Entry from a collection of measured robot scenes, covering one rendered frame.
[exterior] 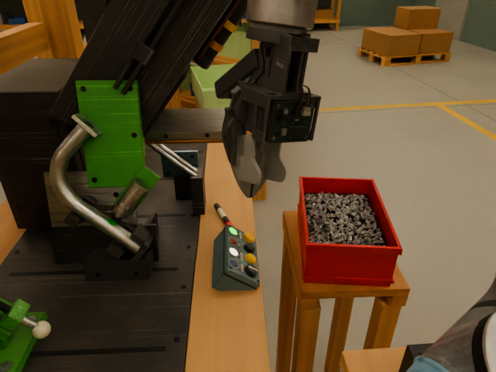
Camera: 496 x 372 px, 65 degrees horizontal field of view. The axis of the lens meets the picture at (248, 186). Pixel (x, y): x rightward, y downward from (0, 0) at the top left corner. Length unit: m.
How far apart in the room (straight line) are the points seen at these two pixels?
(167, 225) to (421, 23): 6.64
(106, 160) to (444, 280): 1.92
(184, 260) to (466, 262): 1.91
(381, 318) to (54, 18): 1.40
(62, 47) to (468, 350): 1.50
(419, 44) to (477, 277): 4.99
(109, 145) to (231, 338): 0.43
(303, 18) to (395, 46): 6.19
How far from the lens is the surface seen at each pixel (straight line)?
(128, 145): 0.80
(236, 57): 3.44
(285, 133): 0.44
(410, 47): 6.81
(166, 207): 1.05
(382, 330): 1.11
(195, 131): 0.90
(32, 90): 0.92
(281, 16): 0.43
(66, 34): 1.60
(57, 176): 0.82
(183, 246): 0.92
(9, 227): 1.16
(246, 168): 0.49
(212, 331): 0.74
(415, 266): 2.38
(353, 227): 1.02
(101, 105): 0.81
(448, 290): 2.30
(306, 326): 1.04
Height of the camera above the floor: 1.47
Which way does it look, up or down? 31 degrees down
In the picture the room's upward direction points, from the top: straight up
